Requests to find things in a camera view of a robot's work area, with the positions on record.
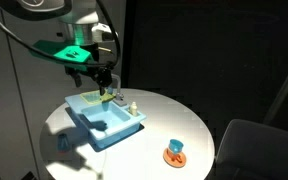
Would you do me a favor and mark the blue toy cup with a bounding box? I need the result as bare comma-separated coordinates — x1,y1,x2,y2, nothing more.
168,138,185,157

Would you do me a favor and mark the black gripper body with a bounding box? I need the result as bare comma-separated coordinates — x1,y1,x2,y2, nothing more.
64,60,116,78

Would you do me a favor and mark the blue toy sink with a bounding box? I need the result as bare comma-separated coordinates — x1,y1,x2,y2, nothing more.
64,91,148,151

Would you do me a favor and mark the grey diagonal pole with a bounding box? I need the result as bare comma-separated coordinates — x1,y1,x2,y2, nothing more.
263,46,288,126

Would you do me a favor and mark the orange toy saucer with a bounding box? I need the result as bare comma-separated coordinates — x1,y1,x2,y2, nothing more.
162,147,188,168

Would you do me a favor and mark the small blue cup orange base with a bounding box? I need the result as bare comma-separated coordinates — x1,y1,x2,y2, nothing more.
56,132,69,154

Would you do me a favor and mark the cream detergent bottle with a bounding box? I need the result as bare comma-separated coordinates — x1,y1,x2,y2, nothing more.
129,101,139,117

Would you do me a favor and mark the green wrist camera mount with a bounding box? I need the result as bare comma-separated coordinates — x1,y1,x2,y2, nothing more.
29,39,95,72

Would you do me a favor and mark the yellow-green dish rack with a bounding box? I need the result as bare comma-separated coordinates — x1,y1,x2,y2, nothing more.
80,91,116,105

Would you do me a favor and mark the grey toy faucet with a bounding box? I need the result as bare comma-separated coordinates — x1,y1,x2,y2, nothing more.
109,73,129,107

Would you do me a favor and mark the grey chair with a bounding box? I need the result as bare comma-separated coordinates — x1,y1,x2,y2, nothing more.
213,118,288,180

